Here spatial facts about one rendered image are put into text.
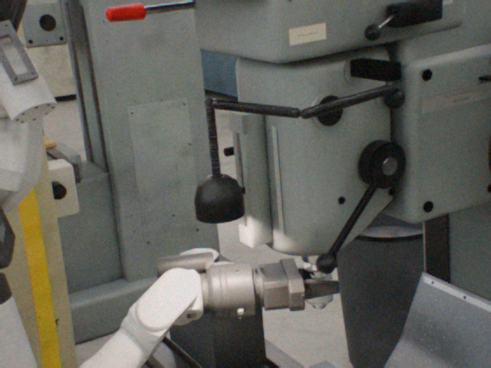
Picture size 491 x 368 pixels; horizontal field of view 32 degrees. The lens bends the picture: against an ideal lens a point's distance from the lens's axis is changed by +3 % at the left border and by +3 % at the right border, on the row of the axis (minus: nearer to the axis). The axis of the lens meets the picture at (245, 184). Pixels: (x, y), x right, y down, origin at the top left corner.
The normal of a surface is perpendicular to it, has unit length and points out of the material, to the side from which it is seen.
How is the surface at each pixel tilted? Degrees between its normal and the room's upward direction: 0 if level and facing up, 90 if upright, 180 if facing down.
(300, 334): 0
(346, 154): 90
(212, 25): 90
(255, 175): 90
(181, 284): 50
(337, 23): 90
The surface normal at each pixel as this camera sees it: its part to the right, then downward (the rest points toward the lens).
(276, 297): 0.11, 0.29
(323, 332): -0.08, -0.95
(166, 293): 0.04, -0.39
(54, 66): 0.51, 0.22
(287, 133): -0.51, 0.29
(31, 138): 0.98, -0.12
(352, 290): -0.78, 0.30
